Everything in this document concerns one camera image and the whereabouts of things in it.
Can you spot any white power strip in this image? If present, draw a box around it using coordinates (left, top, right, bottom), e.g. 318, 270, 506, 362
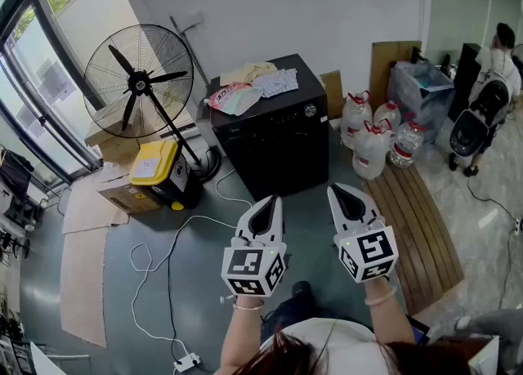
173, 351, 203, 373

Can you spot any dark hanging garment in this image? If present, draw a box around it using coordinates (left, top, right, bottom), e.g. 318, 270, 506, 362
0, 150, 34, 203

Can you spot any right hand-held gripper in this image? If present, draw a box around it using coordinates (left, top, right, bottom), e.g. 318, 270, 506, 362
327, 183, 400, 284

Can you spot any black pedestal fan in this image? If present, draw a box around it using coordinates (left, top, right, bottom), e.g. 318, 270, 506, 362
83, 24, 224, 182

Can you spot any black washing machine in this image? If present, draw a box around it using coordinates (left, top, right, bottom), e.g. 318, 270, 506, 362
208, 53, 330, 202

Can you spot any person's left forearm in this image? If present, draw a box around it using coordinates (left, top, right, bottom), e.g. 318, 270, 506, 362
220, 295, 267, 375

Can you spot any person's white shirt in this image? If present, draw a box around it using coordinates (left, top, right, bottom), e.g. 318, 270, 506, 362
259, 318, 413, 375

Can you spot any beige cloth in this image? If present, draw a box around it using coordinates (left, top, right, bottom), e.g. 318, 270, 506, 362
219, 61, 279, 87

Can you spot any large beige box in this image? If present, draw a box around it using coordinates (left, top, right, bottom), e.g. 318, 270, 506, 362
84, 111, 164, 162

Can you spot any grey wall pipe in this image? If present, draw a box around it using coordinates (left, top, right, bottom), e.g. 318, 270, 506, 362
169, 16, 212, 84

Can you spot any checked cloth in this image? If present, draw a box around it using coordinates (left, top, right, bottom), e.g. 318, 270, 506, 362
251, 67, 300, 99

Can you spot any thin bracelet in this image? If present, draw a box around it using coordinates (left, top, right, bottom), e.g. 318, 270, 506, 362
232, 298, 266, 311
364, 287, 398, 307

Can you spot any small leaning cardboard piece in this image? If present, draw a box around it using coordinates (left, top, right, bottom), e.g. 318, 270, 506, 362
318, 69, 344, 120

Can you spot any black cabinet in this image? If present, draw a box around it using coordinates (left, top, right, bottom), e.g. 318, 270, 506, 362
447, 42, 483, 123

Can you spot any thin black floor cable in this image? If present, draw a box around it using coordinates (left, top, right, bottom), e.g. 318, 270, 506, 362
465, 176, 522, 239

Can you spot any black bin with yellow lid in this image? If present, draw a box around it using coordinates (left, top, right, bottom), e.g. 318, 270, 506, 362
129, 139, 202, 212

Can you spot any white cable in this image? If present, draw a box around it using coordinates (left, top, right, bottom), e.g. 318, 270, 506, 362
129, 167, 254, 366

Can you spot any black-framed window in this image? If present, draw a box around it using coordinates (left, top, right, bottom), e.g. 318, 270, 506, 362
0, 0, 136, 186

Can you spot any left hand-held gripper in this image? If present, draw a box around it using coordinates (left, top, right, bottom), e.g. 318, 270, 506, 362
221, 195, 288, 297

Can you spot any flat cardboard floor sheet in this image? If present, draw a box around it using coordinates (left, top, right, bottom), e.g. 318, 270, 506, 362
61, 179, 131, 235
60, 228, 108, 349

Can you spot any blue and black box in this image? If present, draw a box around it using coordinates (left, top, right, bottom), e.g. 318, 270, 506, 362
404, 314, 431, 346

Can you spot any large leaning cardboard sheet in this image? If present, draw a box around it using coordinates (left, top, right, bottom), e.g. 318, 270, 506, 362
369, 40, 422, 111

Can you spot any brown cardboard box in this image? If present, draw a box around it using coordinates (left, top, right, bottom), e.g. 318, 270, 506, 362
96, 160, 164, 215

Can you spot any person's right forearm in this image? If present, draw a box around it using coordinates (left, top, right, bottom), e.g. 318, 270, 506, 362
362, 278, 418, 350

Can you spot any clear water bottle red cap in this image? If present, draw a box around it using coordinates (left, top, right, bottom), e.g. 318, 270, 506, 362
341, 90, 373, 150
351, 118, 394, 181
390, 118, 426, 169
373, 100, 404, 133

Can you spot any wooden slatted board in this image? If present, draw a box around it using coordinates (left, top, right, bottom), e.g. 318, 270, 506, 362
361, 163, 466, 317

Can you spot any pink detergent bag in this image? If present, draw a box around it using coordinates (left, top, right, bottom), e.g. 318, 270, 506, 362
208, 82, 262, 117

